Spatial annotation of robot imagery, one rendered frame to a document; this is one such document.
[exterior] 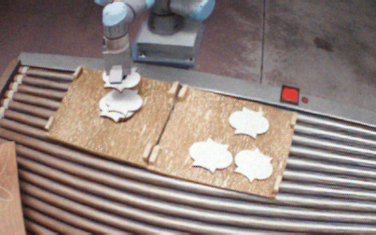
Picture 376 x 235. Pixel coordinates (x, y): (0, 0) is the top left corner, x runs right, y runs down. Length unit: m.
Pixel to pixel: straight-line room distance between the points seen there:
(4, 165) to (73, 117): 0.40
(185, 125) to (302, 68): 1.76
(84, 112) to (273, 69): 1.76
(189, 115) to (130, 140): 0.21
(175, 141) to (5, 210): 0.69
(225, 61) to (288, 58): 0.47
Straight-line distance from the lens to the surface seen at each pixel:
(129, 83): 1.55
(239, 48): 3.27
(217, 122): 1.59
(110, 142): 1.56
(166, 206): 1.43
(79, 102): 1.71
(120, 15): 1.37
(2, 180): 1.46
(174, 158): 1.51
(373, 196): 1.55
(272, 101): 1.70
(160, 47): 1.85
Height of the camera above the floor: 2.16
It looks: 49 degrees down
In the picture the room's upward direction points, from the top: 1 degrees counter-clockwise
